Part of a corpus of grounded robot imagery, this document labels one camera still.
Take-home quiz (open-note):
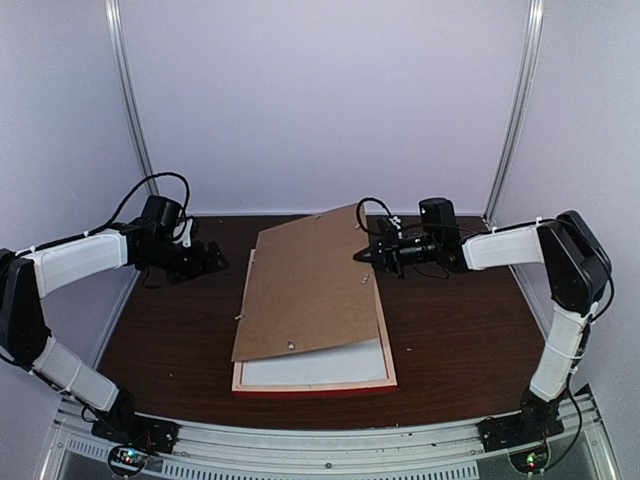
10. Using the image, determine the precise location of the aluminium corner post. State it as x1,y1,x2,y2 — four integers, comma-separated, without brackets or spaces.
104,0,154,178
482,0,545,224

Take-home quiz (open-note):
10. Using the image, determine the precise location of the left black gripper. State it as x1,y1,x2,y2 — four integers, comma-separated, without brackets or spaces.
143,238,229,285

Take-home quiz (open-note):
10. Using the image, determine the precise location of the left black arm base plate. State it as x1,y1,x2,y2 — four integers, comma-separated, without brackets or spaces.
91,415,179,454

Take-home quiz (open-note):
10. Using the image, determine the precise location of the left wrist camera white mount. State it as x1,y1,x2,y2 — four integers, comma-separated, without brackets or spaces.
173,216,195,248

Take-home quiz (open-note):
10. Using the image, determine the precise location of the wooden picture frame red edge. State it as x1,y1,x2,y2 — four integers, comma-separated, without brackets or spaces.
231,252,397,397

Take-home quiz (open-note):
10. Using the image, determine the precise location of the left black cable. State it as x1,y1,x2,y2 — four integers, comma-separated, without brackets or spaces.
102,171,192,291

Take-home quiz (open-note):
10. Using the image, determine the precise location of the brown backing board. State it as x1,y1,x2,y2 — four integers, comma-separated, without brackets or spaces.
232,205,378,362

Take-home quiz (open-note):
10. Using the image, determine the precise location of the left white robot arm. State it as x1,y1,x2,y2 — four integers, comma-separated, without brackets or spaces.
1,195,229,444

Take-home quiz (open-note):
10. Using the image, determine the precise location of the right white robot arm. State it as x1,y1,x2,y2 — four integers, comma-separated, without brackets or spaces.
353,197,614,442

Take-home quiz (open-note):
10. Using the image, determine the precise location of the landscape photo print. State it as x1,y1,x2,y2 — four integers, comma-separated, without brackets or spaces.
234,338,395,392

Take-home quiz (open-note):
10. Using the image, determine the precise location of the right black cable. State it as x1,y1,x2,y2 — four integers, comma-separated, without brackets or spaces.
355,197,451,281

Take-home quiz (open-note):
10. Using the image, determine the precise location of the left aluminium corner post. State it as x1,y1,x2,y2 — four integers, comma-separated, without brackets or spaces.
104,0,154,178

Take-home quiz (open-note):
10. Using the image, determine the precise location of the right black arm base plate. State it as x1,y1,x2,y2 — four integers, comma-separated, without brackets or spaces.
476,413,565,453

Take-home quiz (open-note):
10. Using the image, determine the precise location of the aluminium front rail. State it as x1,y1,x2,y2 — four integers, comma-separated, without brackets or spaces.
35,401,622,479

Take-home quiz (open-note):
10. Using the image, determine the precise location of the right aluminium corner post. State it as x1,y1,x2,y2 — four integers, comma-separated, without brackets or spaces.
482,0,545,224

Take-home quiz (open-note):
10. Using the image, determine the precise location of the black cable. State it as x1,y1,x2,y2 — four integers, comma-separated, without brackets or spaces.
102,171,192,291
355,197,451,281

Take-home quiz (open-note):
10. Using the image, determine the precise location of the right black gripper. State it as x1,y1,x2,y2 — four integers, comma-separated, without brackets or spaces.
355,225,441,278

